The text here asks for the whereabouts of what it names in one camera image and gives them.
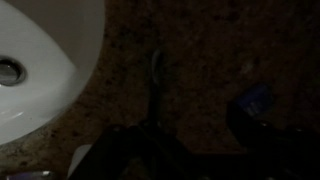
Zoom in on metal sink drain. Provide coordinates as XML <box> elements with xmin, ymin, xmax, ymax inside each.
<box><xmin>0</xmin><ymin>57</ymin><xmax>28</xmax><ymax>87</ymax></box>

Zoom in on slim white tube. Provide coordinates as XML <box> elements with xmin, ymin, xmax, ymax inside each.
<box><xmin>68</xmin><ymin>143</ymin><xmax>93</xmax><ymax>178</ymax></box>

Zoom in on white oval sink basin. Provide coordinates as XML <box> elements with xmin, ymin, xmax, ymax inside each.
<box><xmin>0</xmin><ymin>0</ymin><xmax>107</xmax><ymax>146</ymax></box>

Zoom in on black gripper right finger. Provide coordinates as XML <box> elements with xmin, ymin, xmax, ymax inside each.
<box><xmin>226</xmin><ymin>99</ymin><xmax>279</xmax><ymax>151</ymax></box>

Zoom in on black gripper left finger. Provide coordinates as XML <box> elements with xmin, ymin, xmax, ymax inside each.
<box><xmin>146</xmin><ymin>48</ymin><xmax>166</xmax><ymax>129</ymax></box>

